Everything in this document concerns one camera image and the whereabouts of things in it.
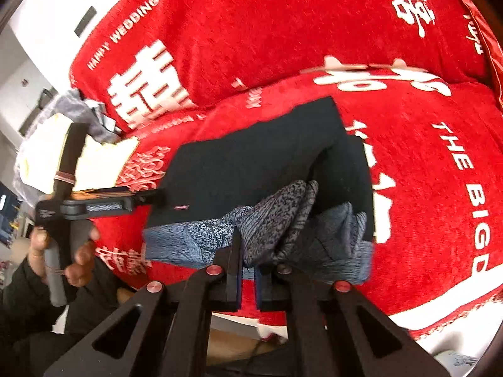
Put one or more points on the cream white folded cloth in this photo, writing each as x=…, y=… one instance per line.
x=99, y=164

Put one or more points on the red pillow with gold print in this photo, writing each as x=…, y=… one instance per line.
x=492, y=48

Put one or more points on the grey crumpled garment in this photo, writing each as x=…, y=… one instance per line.
x=71, y=105

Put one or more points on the red wedding quilt front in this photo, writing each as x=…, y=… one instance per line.
x=434, y=154

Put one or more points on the black pants with grey lining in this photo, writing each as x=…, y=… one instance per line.
x=296, y=189

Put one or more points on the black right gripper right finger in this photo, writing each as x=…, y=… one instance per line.
x=335, y=331

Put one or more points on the red wedding quilt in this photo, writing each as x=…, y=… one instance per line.
x=434, y=154
x=150, y=57

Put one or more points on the red wedding quilt rear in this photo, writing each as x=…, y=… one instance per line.
x=150, y=57

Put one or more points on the black jacket sleeve forearm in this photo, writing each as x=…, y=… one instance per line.
x=35, y=334

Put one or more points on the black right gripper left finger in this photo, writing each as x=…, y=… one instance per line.
x=163, y=330

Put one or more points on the person's left hand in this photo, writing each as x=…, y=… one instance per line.
x=79, y=273

